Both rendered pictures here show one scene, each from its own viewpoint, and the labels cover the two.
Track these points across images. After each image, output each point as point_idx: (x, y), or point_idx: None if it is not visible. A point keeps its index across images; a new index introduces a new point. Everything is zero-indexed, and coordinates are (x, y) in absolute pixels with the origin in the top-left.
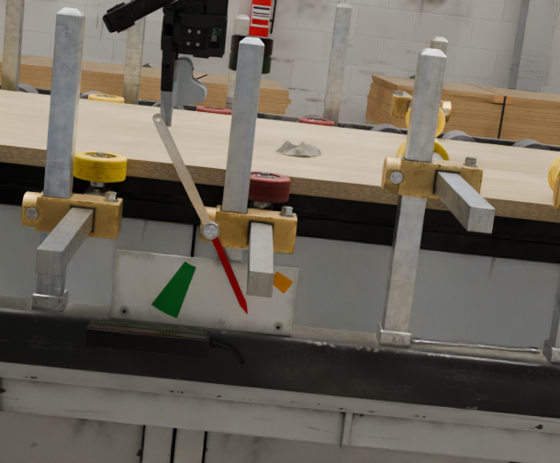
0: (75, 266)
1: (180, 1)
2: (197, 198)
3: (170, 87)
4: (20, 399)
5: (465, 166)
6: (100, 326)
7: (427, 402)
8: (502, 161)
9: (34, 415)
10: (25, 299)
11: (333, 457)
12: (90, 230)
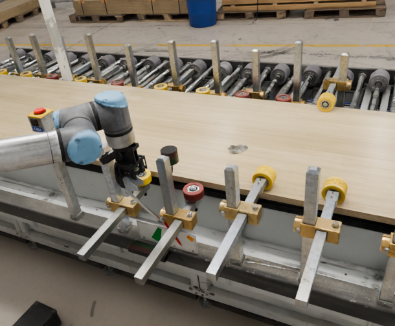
0: (150, 198)
1: (119, 157)
2: (151, 213)
3: (124, 187)
4: (127, 250)
5: (250, 211)
6: (132, 246)
7: (248, 285)
8: (345, 137)
9: None
10: None
11: None
12: (124, 215)
